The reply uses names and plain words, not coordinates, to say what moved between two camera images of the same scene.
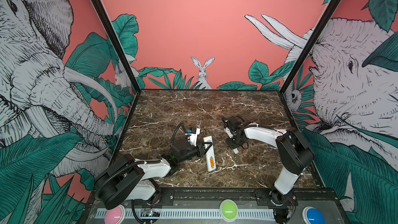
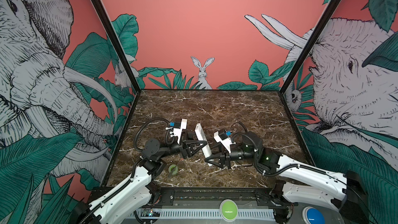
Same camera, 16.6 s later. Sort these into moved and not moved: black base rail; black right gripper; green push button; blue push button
Moved: black right gripper
Not moved: black base rail; green push button; blue push button
